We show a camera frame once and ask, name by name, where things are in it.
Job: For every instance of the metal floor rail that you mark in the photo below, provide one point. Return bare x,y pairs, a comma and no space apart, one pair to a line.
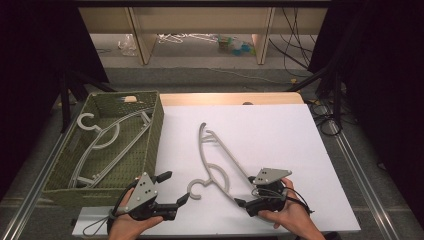
33,195
361,185

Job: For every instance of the white paper sheet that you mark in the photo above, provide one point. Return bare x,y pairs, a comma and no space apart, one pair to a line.
283,140

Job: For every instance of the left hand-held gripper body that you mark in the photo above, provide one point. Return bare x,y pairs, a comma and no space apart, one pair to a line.
144,192

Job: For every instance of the light wooden shelf unit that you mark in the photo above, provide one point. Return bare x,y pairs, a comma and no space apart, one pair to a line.
200,20

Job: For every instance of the clear plastic bag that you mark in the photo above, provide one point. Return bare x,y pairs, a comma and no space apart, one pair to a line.
127,45

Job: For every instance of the black stand legs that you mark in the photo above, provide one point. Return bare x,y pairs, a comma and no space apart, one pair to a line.
337,96
65,100

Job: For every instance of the colourful plastic toys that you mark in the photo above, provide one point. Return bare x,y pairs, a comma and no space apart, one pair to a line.
233,45

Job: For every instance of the person's right hand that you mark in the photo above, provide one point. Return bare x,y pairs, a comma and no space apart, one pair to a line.
296,220

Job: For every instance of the green woven basket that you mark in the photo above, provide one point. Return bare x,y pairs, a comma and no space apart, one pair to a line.
133,150

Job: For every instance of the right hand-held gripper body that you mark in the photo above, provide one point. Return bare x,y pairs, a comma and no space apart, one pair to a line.
270,175

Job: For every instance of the person's left hand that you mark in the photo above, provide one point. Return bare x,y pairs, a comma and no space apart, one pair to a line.
128,228

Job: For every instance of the grey plastic clothes hanger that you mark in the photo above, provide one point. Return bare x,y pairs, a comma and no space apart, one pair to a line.
100,135
202,150

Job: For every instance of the black curtain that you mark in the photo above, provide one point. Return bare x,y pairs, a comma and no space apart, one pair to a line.
33,66
383,83

